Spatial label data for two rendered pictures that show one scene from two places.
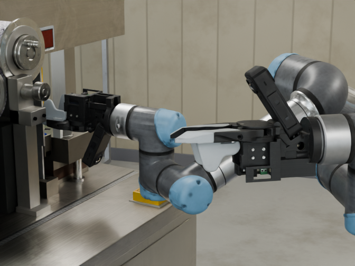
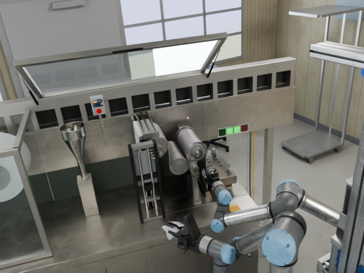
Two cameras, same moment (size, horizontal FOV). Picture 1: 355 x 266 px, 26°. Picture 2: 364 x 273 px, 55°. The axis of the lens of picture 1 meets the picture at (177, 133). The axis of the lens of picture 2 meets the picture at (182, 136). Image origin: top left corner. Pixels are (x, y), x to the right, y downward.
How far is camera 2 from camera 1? 1.34 m
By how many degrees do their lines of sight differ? 45
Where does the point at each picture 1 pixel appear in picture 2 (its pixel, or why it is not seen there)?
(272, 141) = (185, 239)
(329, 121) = (202, 241)
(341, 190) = not seen: hidden behind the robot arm
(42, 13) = (243, 118)
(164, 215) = not seen: hidden behind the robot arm
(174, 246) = (242, 229)
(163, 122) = (220, 196)
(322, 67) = (283, 196)
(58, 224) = (195, 210)
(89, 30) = (270, 123)
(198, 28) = not seen: outside the picture
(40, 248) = (180, 219)
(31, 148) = (195, 183)
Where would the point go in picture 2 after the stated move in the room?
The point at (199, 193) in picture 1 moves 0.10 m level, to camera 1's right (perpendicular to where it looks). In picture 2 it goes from (217, 227) to (231, 235)
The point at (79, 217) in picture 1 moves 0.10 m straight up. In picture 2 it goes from (204, 209) to (203, 197)
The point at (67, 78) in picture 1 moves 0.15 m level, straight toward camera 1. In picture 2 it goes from (268, 134) to (261, 141)
